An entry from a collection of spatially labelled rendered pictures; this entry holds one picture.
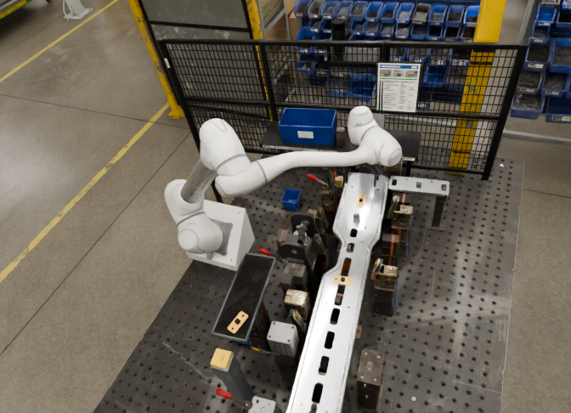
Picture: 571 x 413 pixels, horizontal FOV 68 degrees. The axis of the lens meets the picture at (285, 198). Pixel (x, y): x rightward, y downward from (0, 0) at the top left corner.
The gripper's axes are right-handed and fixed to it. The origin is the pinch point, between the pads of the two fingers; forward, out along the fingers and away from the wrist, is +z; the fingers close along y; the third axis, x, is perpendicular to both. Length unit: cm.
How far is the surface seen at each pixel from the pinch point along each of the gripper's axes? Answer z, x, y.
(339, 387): 13, -91, 7
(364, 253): 13.6, -31.4, 7.0
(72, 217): 114, 27, -261
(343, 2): -4, 186, -44
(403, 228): 20.7, -8.3, 21.8
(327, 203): 15.4, -3.2, -16.5
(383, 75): -24, 54, 3
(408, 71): -26, 54, 15
